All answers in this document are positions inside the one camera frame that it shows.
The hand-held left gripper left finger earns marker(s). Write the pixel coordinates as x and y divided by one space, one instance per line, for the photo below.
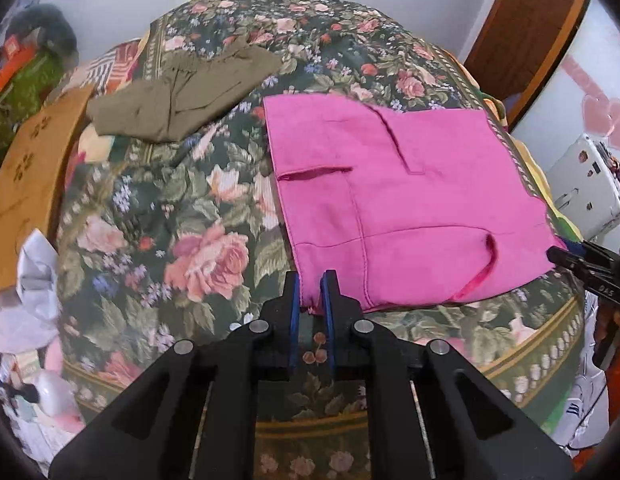
292 320

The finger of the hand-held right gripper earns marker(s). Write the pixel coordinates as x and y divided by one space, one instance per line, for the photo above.
590 280
597 251

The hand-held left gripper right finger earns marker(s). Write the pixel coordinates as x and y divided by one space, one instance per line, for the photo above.
328 320

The pink pants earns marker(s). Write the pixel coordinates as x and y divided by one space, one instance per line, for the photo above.
415 200

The olive green pants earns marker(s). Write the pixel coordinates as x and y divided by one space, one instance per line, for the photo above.
190 95

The white sewing machine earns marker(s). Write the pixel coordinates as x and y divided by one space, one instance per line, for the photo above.
585 190

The white striped cloth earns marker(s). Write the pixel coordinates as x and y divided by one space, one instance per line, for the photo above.
585 400

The floral bedspread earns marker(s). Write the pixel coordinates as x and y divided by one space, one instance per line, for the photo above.
190 220

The pink heart decoration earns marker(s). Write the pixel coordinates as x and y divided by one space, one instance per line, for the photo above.
597 105

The brown wooden door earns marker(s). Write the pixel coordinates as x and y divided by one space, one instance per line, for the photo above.
525 35

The pink white plush toy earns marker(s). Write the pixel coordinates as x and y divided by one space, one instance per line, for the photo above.
55 390

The white plastic bag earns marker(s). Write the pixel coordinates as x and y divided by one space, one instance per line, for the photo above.
30 300

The brown cardboard box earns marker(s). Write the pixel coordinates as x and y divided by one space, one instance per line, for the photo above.
30 180

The green bag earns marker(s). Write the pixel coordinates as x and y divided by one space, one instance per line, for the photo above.
25 95

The orange box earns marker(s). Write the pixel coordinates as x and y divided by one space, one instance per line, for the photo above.
12 60

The grey furry cloth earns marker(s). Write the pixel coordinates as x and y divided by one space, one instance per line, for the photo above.
45 27

